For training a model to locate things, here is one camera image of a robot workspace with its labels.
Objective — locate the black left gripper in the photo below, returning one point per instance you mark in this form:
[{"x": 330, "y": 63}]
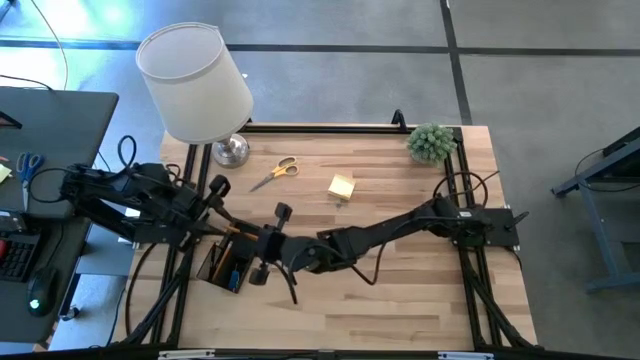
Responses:
[{"x": 207, "y": 205}]

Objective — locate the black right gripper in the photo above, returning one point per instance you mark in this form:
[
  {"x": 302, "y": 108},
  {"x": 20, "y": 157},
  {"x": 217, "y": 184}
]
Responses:
[{"x": 277, "y": 250}]

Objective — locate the short yellow pencil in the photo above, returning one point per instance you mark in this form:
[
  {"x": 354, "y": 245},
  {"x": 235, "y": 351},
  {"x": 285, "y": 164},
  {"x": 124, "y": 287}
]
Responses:
[{"x": 245, "y": 235}]

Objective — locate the long yellow pencil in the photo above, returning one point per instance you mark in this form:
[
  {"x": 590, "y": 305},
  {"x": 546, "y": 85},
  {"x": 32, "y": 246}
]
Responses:
[{"x": 222, "y": 262}]

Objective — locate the black marker pen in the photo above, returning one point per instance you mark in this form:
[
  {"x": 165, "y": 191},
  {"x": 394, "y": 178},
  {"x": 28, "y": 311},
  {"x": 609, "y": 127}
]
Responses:
[{"x": 213, "y": 256}]

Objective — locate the small blue flash drive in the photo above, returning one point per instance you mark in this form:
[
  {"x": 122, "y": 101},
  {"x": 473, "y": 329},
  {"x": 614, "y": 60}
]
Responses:
[{"x": 234, "y": 281}]

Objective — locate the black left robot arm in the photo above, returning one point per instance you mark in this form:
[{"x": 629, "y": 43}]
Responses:
[{"x": 150, "y": 195}]

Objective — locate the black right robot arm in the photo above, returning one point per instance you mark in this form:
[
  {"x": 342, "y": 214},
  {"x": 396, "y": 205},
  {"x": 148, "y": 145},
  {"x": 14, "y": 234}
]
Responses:
[{"x": 380, "y": 237}]

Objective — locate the black mesh desk organizer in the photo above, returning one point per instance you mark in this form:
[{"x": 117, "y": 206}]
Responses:
[{"x": 205, "y": 270}]

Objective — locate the yellow sticky note pad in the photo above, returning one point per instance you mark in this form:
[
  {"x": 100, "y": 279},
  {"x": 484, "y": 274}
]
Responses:
[{"x": 342, "y": 187}]

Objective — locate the white label strip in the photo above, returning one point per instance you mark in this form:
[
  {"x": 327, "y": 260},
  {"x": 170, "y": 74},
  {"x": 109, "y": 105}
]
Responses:
[
  {"x": 187, "y": 354},
  {"x": 465, "y": 355}
]

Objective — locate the white shade silver table lamp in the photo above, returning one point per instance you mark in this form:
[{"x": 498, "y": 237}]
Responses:
[{"x": 195, "y": 85}]

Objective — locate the black desk top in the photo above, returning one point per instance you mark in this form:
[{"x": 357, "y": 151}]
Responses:
[{"x": 65, "y": 135}]

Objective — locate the black computer mouse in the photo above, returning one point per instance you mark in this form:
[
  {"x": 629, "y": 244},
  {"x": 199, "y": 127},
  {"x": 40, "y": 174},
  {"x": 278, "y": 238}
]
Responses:
[{"x": 42, "y": 290}]

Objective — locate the black keyboard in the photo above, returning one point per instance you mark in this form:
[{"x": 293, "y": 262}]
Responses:
[{"x": 17, "y": 257}]

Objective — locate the green potted plant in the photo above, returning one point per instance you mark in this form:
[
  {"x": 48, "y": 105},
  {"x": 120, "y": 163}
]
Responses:
[{"x": 431, "y": 144}]

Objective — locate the yellow paper note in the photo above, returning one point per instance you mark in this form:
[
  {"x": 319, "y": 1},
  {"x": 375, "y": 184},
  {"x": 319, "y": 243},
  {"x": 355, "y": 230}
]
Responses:
[{"x": 4, "y": 173}]

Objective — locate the dark grey desk top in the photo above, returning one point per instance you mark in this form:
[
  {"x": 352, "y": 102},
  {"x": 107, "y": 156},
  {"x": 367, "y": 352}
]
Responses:
[{"x": 12, "y": 320}]

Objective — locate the blue grey metal cart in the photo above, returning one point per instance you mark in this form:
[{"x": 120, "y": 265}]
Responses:
[{"x": 597, "y": 225}]

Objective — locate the black aluminium table frame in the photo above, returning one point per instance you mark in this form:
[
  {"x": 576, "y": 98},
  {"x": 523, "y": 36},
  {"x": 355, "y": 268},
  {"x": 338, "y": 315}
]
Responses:
[{"x": 325, "y": 128}]

